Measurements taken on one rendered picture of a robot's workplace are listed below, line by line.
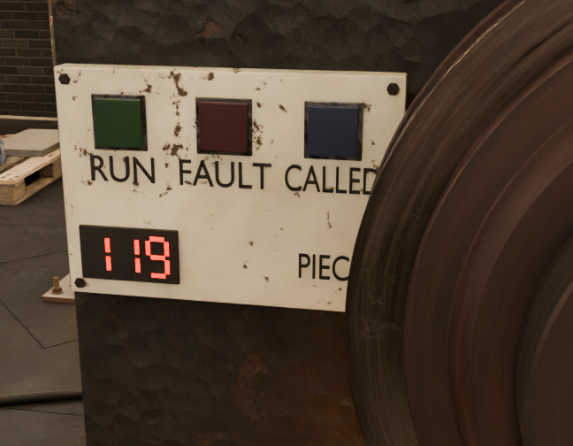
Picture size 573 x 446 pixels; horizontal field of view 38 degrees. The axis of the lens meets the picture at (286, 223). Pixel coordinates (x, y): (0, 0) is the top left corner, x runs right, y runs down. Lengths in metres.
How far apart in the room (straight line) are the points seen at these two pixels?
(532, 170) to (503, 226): 0.03
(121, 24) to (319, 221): 0.21
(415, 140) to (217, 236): 0.23
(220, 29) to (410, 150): 0.22
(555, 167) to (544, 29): 0.07
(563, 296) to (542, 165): 0.07
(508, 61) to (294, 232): 0.24
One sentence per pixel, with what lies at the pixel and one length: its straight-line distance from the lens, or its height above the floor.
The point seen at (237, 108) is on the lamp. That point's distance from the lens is 0.60.
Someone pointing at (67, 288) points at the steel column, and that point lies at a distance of 3.53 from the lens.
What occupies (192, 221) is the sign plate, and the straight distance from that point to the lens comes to 0.64.
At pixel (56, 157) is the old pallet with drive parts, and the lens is 5.35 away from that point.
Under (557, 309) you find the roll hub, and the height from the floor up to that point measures 1.17.
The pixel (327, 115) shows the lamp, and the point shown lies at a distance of 0.59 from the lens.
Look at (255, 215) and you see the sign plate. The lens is 0.62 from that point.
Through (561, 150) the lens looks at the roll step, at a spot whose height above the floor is 1.23.
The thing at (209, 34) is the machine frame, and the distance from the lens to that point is 0.63.
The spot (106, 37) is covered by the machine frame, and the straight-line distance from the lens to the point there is 0.65.
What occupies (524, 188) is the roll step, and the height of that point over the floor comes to 1.21.
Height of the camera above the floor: 1.32
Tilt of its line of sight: 18 degrees down
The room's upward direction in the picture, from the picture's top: straight up
